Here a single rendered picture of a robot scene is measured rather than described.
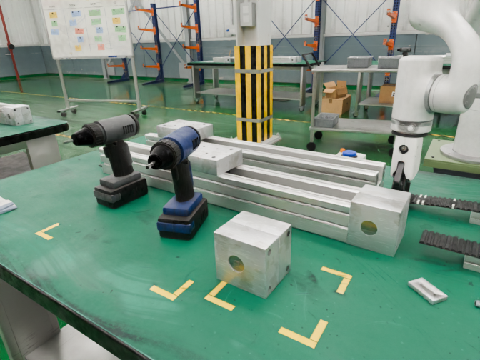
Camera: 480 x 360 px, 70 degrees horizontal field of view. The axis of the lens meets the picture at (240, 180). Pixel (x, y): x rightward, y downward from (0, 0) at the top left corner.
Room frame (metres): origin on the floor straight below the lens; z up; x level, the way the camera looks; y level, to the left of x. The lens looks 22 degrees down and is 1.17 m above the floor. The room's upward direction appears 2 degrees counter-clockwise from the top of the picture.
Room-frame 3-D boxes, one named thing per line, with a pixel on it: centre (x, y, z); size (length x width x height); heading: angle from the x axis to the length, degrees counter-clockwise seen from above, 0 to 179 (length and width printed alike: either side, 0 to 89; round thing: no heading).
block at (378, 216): (0.62, -0.28, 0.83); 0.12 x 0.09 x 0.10; 145
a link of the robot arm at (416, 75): (0.76, -0.39, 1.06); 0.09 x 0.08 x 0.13; 32
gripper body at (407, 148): (0.76, -0.39, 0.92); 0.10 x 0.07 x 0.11; 145
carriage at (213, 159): (0.87, 0.09, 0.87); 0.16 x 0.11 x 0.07; 55
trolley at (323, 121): (3.76, -1.24, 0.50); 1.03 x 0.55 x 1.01; 68
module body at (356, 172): (1.02, -0.02, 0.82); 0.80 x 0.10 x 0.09; 55
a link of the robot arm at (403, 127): (0.76, -0.39, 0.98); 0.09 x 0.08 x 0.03; 145
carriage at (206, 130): (1.17, 0.18, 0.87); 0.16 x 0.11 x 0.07; 55
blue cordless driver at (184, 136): (0.66, 0.13, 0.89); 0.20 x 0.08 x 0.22; 165
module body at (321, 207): (0.87, 0.09, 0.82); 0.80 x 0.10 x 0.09; 55
